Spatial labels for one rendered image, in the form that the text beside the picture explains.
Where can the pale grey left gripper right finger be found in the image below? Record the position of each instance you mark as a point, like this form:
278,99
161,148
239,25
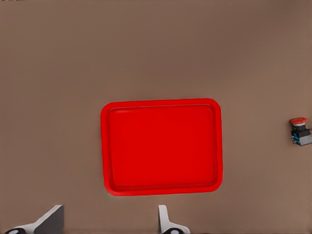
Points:
164,223

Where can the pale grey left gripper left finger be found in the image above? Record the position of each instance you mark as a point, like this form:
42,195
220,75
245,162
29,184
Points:
50,221

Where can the red rectangular tray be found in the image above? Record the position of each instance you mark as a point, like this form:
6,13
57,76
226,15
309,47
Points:
161,147

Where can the red mushroom push-button switch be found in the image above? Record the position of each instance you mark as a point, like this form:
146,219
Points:
300,131

